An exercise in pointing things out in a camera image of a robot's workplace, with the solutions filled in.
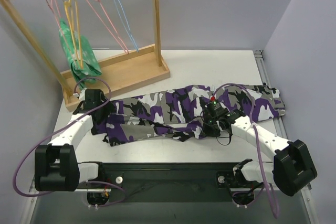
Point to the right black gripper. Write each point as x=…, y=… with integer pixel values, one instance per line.
x=210, y=126

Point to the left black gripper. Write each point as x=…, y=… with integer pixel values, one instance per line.
x=99, y=119

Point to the purple camouflage trousers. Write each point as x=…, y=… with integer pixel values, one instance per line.
x=179, y=113

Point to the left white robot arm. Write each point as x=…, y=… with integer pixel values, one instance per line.
x=56, y=164

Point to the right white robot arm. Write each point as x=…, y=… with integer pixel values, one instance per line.
x=290, y=168

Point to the yellow plastic hanger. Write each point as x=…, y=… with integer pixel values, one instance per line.
x=72, y=14

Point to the green patterned garment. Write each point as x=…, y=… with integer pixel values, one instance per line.
x=91, y=68

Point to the wooden clothes rack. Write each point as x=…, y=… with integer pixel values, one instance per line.
x=123, y=73

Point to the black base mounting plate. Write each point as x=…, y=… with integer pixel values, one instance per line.
x=169, y=182

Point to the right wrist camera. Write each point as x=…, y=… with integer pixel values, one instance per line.
x=215, y=108

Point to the aluminium frame rail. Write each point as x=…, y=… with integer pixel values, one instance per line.
x=193, y=111

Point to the right pink wire hanger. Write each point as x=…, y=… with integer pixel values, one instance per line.
x=101, y=13

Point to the pink wire hanger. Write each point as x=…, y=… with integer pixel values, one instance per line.
x=101, y=13
x=53, y=6

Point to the left pink wire hanger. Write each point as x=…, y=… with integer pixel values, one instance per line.
x=53, y=6

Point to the blue wire hanger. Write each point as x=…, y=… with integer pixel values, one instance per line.
x=125, y=23

